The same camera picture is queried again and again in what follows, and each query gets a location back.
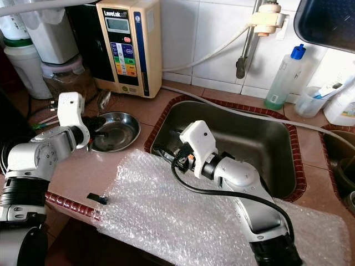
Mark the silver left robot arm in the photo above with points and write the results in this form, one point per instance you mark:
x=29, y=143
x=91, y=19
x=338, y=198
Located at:
x=33, y=160

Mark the metal faucet pipe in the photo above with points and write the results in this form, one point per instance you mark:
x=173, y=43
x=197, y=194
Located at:
x=247, y=49

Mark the beige faucet diverter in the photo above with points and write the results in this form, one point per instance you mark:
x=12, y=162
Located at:
x=267, y=22

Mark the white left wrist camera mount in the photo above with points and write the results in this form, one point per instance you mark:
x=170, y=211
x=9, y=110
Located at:
x=72, y=113

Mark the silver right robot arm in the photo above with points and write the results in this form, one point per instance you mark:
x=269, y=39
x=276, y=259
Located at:
x=244, y=183

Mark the small black clip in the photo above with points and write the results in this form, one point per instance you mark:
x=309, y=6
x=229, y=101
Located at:
x=97, y=198

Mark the clear blue-capped dish soap bottle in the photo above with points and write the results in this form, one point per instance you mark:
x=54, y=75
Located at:
x=283, y=80

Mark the dark blue tray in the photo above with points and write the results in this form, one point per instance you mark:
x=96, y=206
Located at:
x=324, y=25

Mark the clear plastic measuring cup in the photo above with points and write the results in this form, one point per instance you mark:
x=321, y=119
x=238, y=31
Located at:
x=309, y=105

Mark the stainless steel sink basin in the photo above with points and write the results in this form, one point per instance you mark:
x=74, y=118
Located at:
x=341, y=163
x=255, y=138

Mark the blue white toothbrush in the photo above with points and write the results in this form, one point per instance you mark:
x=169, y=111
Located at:
x=328, y=90

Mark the white plastic bottle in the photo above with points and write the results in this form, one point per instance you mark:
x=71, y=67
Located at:
x=14, y=27

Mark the clear bubble wrap sheet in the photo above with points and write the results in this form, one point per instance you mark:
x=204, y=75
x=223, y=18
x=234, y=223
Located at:
x=172, y=221

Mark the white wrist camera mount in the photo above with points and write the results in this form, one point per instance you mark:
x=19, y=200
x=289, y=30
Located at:
x=72, y=113
x=199, y=145

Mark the white canister green lid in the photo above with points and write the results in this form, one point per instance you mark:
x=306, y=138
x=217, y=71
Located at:
x=30, y=72

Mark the clear jar brown contents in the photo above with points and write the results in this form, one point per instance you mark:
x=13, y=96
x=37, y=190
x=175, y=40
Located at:
x=66, y=80

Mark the white plastic jug container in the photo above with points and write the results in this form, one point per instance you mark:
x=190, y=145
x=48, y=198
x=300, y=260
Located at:
x=55, y=39

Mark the beige water ionizer machine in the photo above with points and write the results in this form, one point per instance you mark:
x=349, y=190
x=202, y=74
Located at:
x=122, y=61

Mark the small round steel bowl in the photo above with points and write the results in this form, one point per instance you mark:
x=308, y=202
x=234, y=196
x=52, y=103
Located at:
x=122, y=136

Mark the black electric kettle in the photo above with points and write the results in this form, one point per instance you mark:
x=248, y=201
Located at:
x=11, y=127

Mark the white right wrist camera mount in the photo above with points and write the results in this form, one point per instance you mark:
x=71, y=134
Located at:
x=199, y=145

